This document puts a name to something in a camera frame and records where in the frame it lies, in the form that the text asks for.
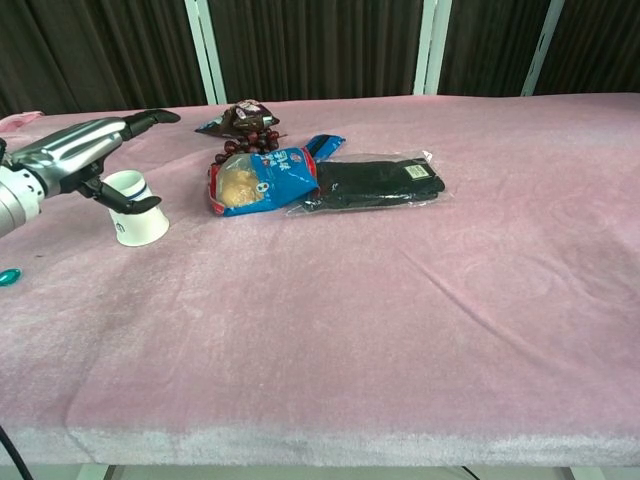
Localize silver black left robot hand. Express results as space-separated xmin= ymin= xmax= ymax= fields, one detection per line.
xmin=9 ymin=108 xmax=182 ymax=215

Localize white paper cup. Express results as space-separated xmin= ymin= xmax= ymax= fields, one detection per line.
xmin=101 ymin=170 xmax=169 ymax=248

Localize pink fuzzy tablecloth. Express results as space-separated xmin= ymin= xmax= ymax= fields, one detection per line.
xmin=0 ymin=91 xmax=640 ymax=468

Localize dark brown snack packet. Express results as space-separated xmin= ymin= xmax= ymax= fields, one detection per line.
xmin=194 ymin=99 xmax=280 ymax=138

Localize dark red grape bunch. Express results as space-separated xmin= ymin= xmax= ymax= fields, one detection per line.
xmin=213 ymin=127 xmax=291 ymax=166

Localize blue snack bag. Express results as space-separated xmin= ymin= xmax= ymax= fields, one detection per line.
xmin=208 ymin=146 xmax=320 ymax=218

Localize black blue striped packet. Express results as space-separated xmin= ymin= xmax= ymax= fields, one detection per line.
xmin=302 ymin=132 xmax=347 ymax=160

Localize dark brown curtain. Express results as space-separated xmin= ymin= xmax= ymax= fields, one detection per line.
xmin=0 ymin=0 xmax=640 ymax=119

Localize black gloves in plastic bag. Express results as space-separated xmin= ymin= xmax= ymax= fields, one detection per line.
xmin=283 ymin=150 xmax=447 ymax=218

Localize white frame post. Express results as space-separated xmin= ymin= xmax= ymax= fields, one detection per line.
xmin=520 ymin=0 xmax=571 ymax=97
xmin=413 ymin=0 xmax=453 ymax=97
xmin=183 ymin=0 xmax=229 ymax=105

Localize black cable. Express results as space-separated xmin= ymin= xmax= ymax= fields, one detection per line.
xmin=0 ymin=426 xmax=31 ymax=480

